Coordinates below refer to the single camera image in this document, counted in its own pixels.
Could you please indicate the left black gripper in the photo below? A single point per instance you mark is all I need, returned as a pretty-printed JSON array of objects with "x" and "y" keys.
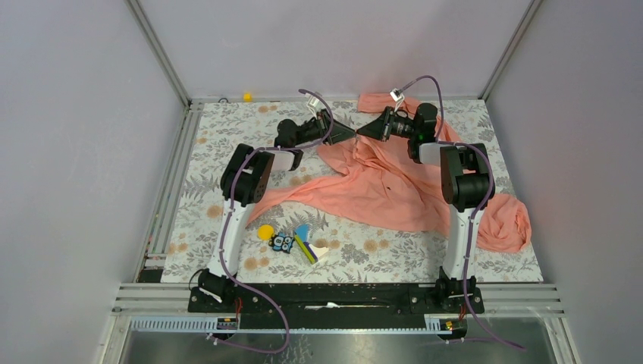
[{"x": 340, "y": 132}]

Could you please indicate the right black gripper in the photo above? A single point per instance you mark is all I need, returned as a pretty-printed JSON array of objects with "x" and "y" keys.
[{"x": 378, "y": 129}]

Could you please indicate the salmon pink jacket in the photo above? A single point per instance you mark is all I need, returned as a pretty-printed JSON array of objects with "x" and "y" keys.
[{"x": 379, "y": 185}]

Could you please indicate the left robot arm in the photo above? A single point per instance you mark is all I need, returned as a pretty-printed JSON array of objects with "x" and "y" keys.
[{"x": 244, "y": 183}]

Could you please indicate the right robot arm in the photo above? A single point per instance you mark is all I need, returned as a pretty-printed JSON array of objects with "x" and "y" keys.
[{"x": 466, "y": 185}]

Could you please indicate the floral patterned mat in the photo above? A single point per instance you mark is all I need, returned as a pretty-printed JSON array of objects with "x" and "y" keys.
[{"x": 357, "y": 252}]

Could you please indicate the blue triangular block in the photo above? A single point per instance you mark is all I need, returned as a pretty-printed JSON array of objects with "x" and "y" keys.
[{"x": 302, "y": 232}]

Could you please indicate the green purple flat block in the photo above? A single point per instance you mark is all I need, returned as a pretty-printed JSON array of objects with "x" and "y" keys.
[{"x": 307, "y": 249}]

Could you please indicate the white arch block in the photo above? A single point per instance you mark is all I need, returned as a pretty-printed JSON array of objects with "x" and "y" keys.
[{"x": 317, "y": 252}]

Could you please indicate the black owl toy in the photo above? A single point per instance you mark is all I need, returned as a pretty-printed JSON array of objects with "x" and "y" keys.
[{"x": 282, "y": 243}]

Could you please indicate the yellow round disc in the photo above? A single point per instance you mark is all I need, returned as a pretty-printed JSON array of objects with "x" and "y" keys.
[{"x": 265, "y": 232}]

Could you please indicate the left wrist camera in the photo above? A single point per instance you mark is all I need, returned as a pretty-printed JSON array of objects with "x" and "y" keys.
[{"x": 313, "y": 104}]

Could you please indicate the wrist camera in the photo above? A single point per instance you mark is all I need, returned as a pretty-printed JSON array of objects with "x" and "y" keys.
[
  {"x": 397, "y": 95},
  {"x": 313, "y": 104}
]

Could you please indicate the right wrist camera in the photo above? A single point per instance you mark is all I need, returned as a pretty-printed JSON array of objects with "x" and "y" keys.
[{"x": 397, "y": 95}]

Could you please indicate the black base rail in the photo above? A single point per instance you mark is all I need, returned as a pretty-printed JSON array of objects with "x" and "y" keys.
[{"x": 335, "y": 306}]

